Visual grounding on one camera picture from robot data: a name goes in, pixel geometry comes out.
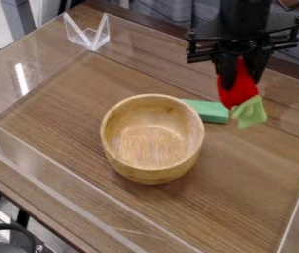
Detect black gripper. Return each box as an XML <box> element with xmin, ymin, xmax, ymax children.
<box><xmin>186</xmin><ymin>0</ymin><xmax>299</xmax><ymax>91</ymax></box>

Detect red plush fruit green leaf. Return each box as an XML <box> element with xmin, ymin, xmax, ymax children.
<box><xmin>218</xmin><ymin>58</ymin><xmax>267</xmax><ymax>129</ymax></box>

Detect green sponge block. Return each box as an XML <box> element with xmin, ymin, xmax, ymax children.
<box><xmin>183</xmin><ymin>99</ymin><xmax>230</xmax><ymax>124</ymax></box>

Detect wooden bowl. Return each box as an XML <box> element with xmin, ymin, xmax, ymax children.
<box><xmin>100</xmin><ymin>94</ymin><xmax>206</xmax><ymax>185</ymax></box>

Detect black metal device base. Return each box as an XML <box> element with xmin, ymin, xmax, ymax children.
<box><xmin>10</xmin><ymin>222</ymin><xmax>55</xmax><ymax>253</ymax></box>

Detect clear acrylic corner bracket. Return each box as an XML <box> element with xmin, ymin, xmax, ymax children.
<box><xmin>63</xmin><ymin>13</ymin><xmax>110</xmax><ymax>51</ymax></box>

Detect clear acrylic tray enclosure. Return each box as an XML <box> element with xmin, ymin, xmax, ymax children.
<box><xmin>0</xmin><ymin>8</ymin><xmax>299</xmax><ymax>253</ymax></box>

